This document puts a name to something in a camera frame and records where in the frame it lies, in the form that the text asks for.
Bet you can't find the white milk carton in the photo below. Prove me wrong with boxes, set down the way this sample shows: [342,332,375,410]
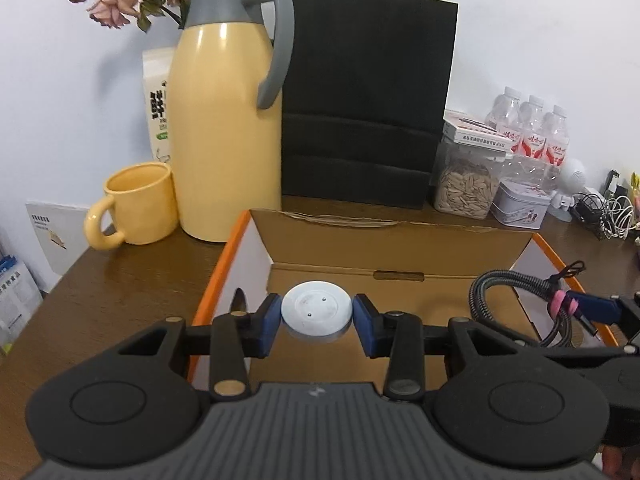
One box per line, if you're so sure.
[142,46,178,163]

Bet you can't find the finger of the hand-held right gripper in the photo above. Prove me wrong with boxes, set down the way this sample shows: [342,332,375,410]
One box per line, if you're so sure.
[577,290,640,347]
[542,346,640,368]

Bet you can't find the small white red box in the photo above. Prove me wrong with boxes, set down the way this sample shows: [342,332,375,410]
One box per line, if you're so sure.
[444,109,500,133]
[440,126,512,154]

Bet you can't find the yellow thermos jug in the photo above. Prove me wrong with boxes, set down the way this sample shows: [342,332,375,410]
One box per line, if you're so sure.
[167,0,296,243]

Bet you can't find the black paper bag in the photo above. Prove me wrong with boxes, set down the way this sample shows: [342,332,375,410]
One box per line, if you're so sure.
[279,0,459,211]

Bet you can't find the colourful snack packets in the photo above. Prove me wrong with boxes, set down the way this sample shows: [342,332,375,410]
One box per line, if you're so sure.
[627,172,640,221]

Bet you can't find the white round disc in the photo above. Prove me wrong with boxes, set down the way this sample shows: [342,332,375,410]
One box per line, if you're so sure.
[280,281,353,343]

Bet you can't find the printed cardboard box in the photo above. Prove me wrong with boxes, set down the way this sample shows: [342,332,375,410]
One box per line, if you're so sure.
[187,208,621,396]

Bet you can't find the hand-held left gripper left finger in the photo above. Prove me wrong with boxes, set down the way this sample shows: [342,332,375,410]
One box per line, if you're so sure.
[117,292,283,402]

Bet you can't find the yellow mug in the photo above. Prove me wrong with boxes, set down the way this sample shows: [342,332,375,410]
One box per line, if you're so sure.
[84,162,180,252]

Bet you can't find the printed tin box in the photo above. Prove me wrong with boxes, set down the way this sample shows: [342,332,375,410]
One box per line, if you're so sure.
[490,177,553,231]

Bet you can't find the tangle of cables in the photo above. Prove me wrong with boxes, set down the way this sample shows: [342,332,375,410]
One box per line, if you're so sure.
[570,190,636,241]

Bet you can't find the braided cable with pink tie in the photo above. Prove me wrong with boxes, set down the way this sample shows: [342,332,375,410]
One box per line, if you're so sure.
[469,260,601,348]

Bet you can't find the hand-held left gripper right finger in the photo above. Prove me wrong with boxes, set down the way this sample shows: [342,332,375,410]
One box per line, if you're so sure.
[352,292,541,403]

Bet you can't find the blue white leaflet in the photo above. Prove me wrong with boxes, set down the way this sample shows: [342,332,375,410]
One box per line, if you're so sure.
[0,240,43,356]

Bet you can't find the clear jar of seeds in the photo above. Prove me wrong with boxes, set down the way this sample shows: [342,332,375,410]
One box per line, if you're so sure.
[432,137,506,221]

